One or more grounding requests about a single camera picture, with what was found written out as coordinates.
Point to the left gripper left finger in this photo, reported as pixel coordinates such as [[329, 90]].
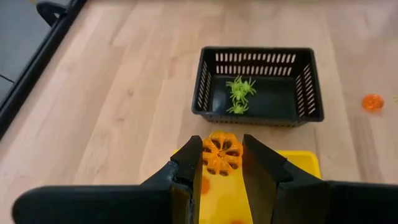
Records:
[[109, 205]]

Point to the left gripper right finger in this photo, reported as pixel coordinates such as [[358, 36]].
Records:
[[311, 205]]

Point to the yellow plastic basket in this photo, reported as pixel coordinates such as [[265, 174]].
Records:
[[224, 199]]

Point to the black plastic basket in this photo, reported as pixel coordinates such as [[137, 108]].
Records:
[[273, 105]]

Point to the black aluminium table frame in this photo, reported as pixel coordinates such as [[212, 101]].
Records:
[[31, 76]]

